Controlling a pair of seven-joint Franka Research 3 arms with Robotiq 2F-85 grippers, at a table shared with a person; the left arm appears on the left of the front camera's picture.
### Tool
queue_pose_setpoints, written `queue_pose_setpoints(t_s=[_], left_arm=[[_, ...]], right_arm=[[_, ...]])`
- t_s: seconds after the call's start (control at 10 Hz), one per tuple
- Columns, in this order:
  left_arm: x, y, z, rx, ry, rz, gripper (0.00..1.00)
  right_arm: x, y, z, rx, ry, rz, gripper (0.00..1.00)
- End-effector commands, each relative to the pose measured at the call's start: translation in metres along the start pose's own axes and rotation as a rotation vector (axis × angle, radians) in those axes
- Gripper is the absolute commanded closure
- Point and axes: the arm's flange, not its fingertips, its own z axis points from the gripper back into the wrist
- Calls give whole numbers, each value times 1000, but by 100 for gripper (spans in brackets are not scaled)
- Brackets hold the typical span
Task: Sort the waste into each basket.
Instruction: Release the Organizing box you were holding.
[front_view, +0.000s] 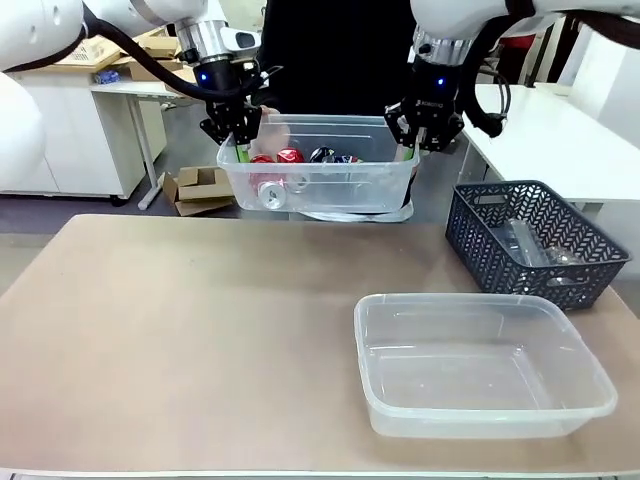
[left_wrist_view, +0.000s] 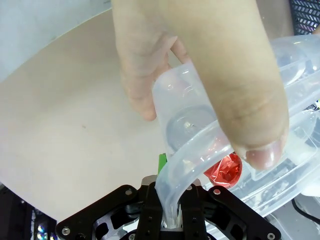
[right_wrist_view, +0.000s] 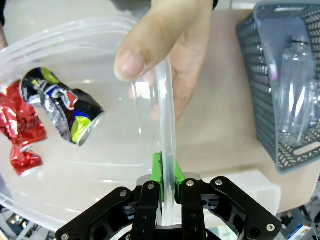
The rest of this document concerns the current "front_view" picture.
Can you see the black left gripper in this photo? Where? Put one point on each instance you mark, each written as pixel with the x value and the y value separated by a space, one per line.
pixel 220 80

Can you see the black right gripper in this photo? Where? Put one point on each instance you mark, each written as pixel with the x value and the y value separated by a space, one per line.
pixel 432 90

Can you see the clear plastic container with cans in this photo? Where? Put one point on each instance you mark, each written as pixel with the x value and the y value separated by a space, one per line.
pixel 350 185

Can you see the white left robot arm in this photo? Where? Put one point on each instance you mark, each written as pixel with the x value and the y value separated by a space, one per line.
pixel 30 25

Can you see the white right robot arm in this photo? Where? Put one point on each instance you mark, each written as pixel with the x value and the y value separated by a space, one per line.
pixel 450 15

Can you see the dark grey plastic basket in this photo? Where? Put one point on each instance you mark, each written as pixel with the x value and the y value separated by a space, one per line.
pixel 500 260

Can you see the person right hand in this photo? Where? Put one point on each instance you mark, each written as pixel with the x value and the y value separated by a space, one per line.
pixel 272 132

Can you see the open cardboard box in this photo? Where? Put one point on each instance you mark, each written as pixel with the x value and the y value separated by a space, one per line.
pixel 200 192

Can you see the blue red soda can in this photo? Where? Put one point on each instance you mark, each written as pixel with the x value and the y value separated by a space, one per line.
pixel 348 159

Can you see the red can with silver end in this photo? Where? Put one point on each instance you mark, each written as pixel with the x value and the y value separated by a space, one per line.
pixel 272 196

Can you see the silver can end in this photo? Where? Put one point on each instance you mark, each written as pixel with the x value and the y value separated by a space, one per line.
pixel 299 184

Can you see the white height-adjustable desk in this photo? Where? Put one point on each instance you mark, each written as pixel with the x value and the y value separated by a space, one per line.
pixel 145 95

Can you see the dark crushed soda can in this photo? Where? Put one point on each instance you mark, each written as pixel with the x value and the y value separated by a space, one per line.
pixel 322 154

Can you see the brown cardboard box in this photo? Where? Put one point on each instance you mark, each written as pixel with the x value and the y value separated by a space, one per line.
pixel 155 45

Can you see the white plastic bag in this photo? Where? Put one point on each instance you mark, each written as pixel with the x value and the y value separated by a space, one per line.
pixel 350 216

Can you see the person black clothing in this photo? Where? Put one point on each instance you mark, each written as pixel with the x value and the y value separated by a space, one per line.
pixel 335 55

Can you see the white office table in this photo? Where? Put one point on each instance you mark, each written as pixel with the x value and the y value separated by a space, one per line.
pixel 540 120

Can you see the blue white packet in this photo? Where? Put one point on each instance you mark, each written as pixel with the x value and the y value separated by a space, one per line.
pixel 107 77

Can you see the clear plastic bottle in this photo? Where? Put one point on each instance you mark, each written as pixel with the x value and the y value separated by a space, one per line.
pixel 520 240
pixel 565 256

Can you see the white cabinet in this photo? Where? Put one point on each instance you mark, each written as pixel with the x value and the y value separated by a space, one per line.
pixel 85 145

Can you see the flat printed cardboard box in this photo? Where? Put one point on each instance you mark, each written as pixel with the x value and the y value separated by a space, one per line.
pixel 87 52

